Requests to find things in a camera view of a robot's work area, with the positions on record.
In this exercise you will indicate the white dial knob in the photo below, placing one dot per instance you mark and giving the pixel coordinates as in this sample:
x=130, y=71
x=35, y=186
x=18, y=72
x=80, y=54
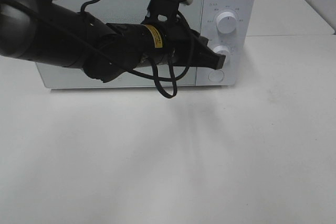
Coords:
x=224, y=51
x=226, y=21

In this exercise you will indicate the round white door button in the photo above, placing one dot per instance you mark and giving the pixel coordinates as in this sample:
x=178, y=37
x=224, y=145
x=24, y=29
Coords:
x=216, y=76

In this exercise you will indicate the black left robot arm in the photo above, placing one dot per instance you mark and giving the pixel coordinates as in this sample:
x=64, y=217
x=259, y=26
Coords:
x=42, y=31

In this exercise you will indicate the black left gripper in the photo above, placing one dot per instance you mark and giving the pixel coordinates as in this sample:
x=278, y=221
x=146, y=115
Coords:
x=185, y=46

